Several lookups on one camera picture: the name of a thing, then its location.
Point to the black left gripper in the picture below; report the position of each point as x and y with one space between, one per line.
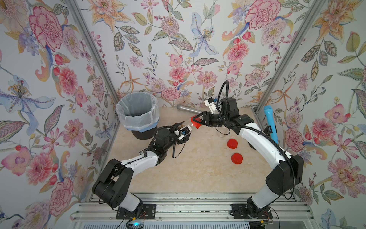
179 134

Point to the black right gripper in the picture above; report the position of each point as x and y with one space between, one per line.
208 118

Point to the black bin with white liner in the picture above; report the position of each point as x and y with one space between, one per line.
139 113

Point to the red jar lid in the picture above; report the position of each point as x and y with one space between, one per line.
196 121
237 158
232 143

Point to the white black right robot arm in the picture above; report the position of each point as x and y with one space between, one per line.
287 170

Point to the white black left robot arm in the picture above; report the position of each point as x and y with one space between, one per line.
113 184

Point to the silver microphone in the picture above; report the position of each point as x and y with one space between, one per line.
188 109

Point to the blue microphone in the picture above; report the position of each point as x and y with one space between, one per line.
271 123

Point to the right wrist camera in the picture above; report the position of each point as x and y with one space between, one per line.
211 104

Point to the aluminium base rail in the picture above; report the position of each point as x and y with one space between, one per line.
193 210

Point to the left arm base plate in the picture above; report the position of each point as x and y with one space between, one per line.
143 211

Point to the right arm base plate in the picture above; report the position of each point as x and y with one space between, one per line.
244 211

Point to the aluminium corner post right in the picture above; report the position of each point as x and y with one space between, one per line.
313 11

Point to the aluminium corner post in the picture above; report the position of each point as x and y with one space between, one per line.
88 38
313 11

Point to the aluminium corner post left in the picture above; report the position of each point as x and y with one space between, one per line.
88 38

